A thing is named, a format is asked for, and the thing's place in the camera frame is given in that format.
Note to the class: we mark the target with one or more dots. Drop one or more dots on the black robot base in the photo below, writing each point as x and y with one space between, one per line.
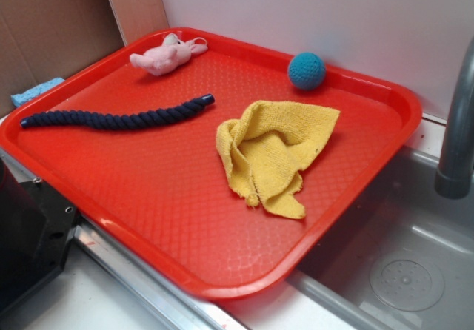
37 225

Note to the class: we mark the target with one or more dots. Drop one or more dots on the yellow microfiber cloth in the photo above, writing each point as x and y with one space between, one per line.
265 150

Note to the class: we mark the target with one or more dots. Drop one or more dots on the red plastic tray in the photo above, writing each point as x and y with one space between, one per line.
162 192

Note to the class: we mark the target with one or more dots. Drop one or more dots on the teal crocheted ball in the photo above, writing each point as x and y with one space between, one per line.
306 71

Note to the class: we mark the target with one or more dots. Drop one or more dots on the pink plush bunny toy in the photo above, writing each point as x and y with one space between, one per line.
171 54

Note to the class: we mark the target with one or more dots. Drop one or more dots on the grey toy sink basin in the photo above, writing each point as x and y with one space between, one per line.
400 256

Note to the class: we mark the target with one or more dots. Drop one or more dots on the brown cardboard panel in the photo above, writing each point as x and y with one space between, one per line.
45 39

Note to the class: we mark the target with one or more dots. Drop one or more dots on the blue sponge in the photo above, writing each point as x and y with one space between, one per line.
28 95

